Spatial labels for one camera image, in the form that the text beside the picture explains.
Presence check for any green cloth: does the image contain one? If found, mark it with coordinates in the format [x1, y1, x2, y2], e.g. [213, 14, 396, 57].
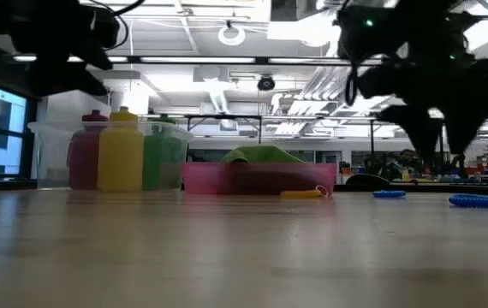
[221, 145, 305, 164]

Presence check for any large clear plastic bin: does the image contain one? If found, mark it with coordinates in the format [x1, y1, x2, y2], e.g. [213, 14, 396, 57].
[28, 121, 193, 192]

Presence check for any person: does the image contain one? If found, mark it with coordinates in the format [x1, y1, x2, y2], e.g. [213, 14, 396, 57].
[391, 148, 425, 181]

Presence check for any pink plastic bin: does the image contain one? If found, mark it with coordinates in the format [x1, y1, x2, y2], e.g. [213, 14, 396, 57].
[182, 161, 338, 197]

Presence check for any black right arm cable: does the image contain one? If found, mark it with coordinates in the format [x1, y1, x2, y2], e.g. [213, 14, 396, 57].
[344, 63, 359, 107]

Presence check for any purple sports bottle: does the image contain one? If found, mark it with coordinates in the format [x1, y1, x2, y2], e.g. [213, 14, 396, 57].
[67, 110, 110, 191]

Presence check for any black overhead rail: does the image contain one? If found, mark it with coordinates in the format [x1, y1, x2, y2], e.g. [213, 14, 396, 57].
[10, 54, 384, 66]

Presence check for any white ceiling ring fixture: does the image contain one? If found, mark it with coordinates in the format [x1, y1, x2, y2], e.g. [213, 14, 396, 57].
[217, 23, 247, 47]

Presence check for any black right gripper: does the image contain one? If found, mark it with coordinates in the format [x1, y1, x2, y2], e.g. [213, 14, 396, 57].
[357, 59, 488, 159]

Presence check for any black dome ceiling camera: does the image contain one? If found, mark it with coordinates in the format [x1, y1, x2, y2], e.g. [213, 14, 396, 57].
[256, 75, 277, 92]

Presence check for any green sports bottle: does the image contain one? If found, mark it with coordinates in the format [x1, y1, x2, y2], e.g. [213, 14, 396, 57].
[142, 113, 187, 192]

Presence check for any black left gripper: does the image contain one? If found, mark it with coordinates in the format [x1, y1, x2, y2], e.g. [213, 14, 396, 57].
[10, 8, 121, 98]

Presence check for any orange coil wristband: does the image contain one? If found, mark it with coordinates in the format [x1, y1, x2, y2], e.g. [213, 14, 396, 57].
[280, 184, 330, 199]

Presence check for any yellow sports bottle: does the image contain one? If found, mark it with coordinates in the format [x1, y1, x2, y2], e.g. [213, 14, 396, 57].
[97, 105, 146, 193]

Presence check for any black office chair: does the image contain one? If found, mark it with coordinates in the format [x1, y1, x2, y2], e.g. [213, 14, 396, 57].
[345, 173, 393, 187]

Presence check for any ceiling light strip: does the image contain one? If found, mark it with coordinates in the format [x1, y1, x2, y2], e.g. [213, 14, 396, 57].
[140, 56, 256, 64]
[268, 56, 342, 65]
[12, 55, 129, 63]

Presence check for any blue coil wristband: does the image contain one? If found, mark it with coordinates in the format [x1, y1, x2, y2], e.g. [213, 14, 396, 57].
[372, 189, 408, 198]
[448, 193, 488, 210]

